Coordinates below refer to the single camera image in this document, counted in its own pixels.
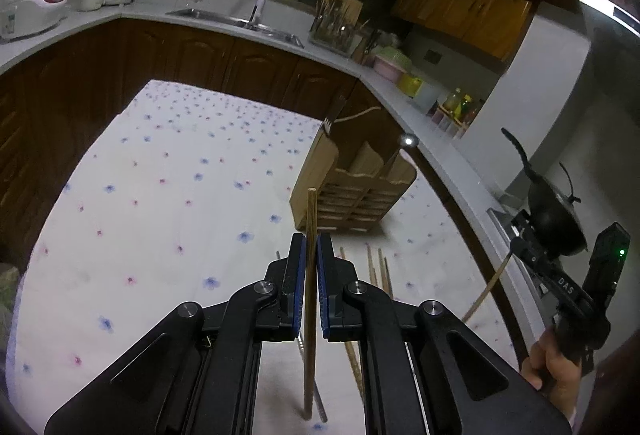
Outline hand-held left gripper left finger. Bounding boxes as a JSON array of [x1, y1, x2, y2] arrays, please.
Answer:
[[44, 234, 307, 435]]

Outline dark wooden chopstick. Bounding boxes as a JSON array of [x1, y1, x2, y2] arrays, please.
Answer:
[[302, 187, 318, 419]]

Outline steel kitchen sink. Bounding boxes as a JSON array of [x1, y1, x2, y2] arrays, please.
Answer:
[[166, 7, 305, 50]]

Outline yellow-green plastic pitcher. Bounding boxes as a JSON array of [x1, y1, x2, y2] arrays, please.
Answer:
[[397, 74, 440, 112]]

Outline light bamboo chopstick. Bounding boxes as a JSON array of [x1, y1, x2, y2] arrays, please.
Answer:
[[461, 254, 515, 325]]

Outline brown wooden lower cabinets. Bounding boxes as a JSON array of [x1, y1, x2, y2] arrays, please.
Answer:
[[0, 17, 406, 266]]

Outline person's right forearm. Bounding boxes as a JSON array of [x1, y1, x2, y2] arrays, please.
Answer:
[[575, 340, 640, 435]]

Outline white red rice cooker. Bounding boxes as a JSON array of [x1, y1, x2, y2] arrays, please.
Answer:
[[0, 0, 69, 42]]

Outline pink and green basins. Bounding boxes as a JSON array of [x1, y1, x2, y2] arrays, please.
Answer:
[[372, 45, 414, 80]]

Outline condiment bottles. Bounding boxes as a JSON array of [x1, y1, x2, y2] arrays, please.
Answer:
[[441, 87, 483, 128]]

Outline shiny metal spoon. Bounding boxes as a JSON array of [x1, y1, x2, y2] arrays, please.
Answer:
[[389, 134, 420, 166]]

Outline grey kitchen countertop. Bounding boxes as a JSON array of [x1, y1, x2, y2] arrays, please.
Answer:
[[0, 0, 546, 356]]

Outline wooden utensil holder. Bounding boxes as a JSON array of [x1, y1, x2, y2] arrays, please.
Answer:
[[289, 127, 418, 233]]

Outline black wok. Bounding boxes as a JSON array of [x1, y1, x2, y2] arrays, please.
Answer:
[[501, 127, 590, 260]]

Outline dish rack with utensils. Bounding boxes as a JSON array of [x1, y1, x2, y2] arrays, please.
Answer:
[[307, 0, 377, 60]]

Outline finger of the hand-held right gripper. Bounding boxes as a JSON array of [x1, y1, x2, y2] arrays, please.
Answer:
[[510, 236, 594, 317]]

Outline person's right hand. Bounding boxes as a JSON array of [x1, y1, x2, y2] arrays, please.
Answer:
[[520, 329, 585, 418]]

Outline steel range hood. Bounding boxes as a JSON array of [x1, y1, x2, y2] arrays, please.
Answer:
[[579, 0, 640, 38]]

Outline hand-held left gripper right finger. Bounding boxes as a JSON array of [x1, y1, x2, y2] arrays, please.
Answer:
[[317, 233, 574, 435]]

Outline floral white tablecloth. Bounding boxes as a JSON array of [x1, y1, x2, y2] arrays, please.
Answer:
[[7, 80, 526, 435]]

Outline black fork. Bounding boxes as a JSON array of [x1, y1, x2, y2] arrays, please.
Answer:
[[321, 96, 348, 136]]

